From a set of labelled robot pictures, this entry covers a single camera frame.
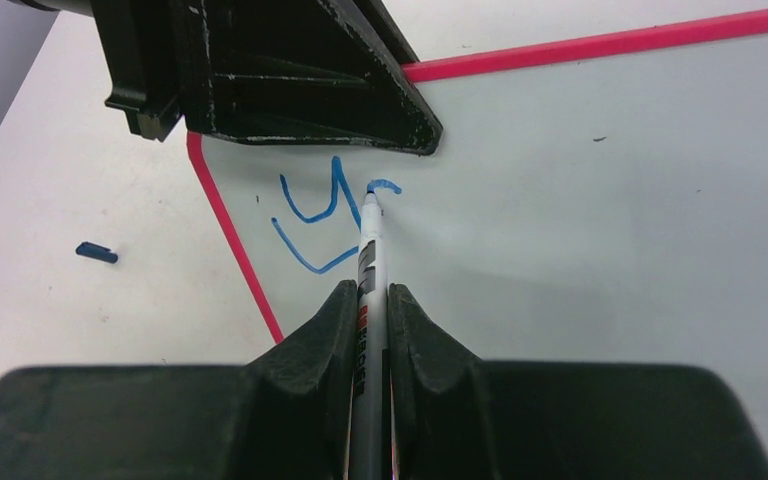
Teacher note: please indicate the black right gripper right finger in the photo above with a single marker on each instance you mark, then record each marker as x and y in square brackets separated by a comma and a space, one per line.
[457, 416]

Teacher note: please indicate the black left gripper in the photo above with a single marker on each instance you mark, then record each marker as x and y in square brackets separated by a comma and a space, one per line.
[256, 73]

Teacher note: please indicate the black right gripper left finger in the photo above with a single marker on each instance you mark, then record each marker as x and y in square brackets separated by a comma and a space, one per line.
[285, 415]

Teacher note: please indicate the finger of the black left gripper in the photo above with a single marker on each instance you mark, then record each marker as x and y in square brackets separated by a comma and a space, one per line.
[373, 32]

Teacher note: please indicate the white whiteboard marker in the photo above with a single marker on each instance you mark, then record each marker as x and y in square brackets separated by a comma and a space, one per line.
[370, 439]

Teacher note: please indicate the blue marker cap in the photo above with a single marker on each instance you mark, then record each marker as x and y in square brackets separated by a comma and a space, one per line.
[97, 252]

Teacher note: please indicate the pink framed whiteboard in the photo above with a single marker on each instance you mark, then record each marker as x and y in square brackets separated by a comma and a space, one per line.
[596, 199]

